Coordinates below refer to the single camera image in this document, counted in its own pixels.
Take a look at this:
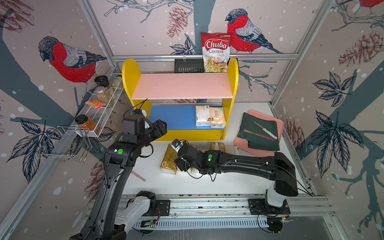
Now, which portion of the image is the white green tissue pack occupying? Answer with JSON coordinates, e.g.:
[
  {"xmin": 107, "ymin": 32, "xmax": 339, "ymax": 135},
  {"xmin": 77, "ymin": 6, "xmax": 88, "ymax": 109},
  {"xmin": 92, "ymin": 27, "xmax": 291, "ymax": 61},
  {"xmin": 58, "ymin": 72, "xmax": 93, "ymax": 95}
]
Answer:
[{"xmin": 196, "ymin": 105, "xmax": 211, "ymax": 127}]

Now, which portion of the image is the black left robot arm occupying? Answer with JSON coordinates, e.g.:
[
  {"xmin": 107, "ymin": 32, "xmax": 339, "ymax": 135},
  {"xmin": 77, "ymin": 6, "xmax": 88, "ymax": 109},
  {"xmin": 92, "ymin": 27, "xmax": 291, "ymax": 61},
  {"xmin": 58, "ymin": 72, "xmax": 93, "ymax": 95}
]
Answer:
[{"xmin": 71, "ymin": 116, "xmax": 167, "ymax": 240}]

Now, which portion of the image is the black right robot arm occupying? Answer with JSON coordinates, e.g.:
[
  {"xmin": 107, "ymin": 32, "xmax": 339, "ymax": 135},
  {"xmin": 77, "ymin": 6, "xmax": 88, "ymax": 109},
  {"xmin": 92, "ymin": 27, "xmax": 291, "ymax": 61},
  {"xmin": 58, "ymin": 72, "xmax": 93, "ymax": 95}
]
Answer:
[{"xmin": 175, "ymin": 145, "xmax": 299, "ymax": 208}]

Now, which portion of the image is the yellow shelf unit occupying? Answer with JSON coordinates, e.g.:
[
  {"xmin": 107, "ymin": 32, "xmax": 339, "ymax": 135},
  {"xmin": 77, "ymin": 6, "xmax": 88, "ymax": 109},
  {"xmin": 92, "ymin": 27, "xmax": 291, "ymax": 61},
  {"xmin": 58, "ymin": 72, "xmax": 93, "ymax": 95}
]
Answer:
[{"xmin": 122, "ymin": 58, "xmax": 239, "ymax": 142}]

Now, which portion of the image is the pink stick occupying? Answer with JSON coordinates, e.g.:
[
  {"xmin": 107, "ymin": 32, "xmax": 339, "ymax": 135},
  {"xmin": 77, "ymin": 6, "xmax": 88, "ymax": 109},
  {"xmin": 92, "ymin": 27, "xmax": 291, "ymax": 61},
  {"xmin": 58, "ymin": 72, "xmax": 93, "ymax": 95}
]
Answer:
[{"xmin": 131, "ymin": 171, "xmax": 146, "ymax": 182}]

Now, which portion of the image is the pink plastic tray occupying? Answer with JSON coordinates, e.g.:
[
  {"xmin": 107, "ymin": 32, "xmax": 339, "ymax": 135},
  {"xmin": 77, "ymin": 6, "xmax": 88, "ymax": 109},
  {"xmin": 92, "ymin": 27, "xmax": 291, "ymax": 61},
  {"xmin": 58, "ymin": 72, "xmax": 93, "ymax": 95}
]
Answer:
[{"xmin": 234, "ymin": 110, "xmax": 284, "ymax": 157}]

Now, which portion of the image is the silver lid spice jar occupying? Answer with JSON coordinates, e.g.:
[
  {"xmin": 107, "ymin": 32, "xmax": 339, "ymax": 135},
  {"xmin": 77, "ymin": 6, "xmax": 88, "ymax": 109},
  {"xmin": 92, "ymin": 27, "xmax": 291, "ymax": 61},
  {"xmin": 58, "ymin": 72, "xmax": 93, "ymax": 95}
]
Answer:
[{"xmin": 95, "ymin": 86, "xmax": 116, "ymax": 108}]

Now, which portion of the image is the iridescent butter knife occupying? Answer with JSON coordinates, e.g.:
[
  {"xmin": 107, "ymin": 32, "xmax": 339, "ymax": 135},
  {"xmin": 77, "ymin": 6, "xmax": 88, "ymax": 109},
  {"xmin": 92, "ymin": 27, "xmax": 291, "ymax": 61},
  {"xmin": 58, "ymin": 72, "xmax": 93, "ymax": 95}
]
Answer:
[{"xmin": 243, "ymin": 129, "xmax": 275, "ymax": 141}]

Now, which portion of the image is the orange snack packet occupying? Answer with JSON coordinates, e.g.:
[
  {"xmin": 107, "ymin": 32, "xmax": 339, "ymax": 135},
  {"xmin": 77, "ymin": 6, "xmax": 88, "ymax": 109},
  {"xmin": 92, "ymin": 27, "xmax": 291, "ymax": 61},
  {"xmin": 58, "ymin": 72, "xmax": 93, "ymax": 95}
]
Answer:
[{"xmin": 86, "ymin": 99, "xmax": 105, "ymax": 110}]

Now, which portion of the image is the dark green cloth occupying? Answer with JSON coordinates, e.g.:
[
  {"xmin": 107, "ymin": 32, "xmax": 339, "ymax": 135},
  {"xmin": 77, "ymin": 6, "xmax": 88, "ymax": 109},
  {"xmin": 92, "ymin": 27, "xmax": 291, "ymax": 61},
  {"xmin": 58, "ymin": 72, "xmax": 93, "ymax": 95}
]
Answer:
[{"xmin": 238, "ymin": 113, "xmax": 280, "ymax": 152}]

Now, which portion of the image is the orange sauce jar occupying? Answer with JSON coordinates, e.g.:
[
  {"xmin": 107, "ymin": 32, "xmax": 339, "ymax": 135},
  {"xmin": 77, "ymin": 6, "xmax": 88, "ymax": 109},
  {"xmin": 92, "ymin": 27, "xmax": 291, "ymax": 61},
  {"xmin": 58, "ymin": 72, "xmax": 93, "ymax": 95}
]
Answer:
[{"xmin": 75, "ymin": 115, "xmax": 101, "ymax": 134}]

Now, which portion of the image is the black lid spice jar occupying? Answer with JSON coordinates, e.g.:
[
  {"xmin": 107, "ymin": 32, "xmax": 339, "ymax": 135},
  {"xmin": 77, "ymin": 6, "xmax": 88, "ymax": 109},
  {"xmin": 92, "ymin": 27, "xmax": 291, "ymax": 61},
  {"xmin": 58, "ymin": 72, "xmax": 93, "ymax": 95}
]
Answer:
[{"xmin": 94, "ymin": 76, "xmax": 111, "ymax": 90}]

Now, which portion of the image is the red cassava chips bag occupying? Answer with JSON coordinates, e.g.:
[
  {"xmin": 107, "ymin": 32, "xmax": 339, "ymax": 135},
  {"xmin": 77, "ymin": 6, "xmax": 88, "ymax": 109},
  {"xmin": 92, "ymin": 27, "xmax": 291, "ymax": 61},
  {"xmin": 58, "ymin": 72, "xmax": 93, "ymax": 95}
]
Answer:
[{"xmin": 201, "ymin": 33, "xmax": 231, "ymax": 73}]

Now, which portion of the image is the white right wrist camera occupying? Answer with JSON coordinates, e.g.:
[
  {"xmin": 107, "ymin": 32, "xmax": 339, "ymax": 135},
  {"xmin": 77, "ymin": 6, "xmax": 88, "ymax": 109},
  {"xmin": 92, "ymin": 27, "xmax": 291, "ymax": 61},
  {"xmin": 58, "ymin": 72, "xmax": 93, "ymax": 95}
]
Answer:
[{"xmin": 171, "ymin": 139, "xmax": 184, "ymax": 153}]

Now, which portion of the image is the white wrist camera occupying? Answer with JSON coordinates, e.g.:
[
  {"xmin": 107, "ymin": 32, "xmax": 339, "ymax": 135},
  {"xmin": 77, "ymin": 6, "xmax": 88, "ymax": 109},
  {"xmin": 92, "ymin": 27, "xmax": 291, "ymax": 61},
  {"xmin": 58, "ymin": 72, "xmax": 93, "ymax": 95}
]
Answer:
[
  {"xmin": 171, "ymin": 139, "xmax": 184, "ymax": 153},
  {"xmin": 131, "ymin": 109, "xmax": 147, "ymax": 118}
]

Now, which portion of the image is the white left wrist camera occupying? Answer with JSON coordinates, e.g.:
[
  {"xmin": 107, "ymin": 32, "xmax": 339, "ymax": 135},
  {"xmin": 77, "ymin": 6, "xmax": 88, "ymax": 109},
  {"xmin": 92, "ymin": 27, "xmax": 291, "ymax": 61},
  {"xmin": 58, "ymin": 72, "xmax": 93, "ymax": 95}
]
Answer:
[{"xmin": 131, "ymin": 109, "xmax": 147, "ymax": 118}]

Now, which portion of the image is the black wire basket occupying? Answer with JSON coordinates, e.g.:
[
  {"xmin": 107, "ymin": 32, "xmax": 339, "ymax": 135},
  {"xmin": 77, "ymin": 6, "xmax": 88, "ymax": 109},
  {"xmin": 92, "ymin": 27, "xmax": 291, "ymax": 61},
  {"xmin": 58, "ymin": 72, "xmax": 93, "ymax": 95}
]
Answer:
[{"xmin": 174, "ymin": 59, "xmax": 205, "ymax": 74}]

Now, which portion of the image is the wire spice rack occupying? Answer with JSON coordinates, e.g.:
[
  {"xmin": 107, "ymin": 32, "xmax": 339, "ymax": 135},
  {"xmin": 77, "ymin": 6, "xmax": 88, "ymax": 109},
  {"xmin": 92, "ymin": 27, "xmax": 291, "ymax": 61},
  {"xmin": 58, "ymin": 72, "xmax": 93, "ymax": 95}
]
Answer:
[{"xmin": 36, "ymin": 72, "xmax": 124, "ymax": 163}]

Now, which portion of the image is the aluminium frame rail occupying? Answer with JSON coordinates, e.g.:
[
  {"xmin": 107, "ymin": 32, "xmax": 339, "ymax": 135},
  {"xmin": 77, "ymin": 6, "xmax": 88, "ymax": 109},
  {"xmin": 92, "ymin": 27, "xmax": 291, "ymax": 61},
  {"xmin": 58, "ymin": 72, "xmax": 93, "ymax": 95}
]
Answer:
[{"xmin": 77, "ymin": 0, "xmax": 334, "ymax": 106}]

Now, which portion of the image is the white handled knife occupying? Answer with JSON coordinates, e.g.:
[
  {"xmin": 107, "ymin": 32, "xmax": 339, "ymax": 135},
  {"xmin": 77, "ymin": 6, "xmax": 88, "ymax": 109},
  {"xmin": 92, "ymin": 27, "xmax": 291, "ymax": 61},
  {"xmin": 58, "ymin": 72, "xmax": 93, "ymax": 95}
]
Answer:
[{"xmin": 254, "ymin": 121, "xmax": 278, "ymax": 140}]

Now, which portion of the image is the base linear rail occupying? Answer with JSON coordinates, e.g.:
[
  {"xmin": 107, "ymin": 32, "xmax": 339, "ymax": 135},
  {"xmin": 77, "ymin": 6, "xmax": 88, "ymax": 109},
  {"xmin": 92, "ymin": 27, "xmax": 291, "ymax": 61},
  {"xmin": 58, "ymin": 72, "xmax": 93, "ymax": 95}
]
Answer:
[{"xmin": 133, "ymin": 194, "xmax": 335, "ymax": 232}]

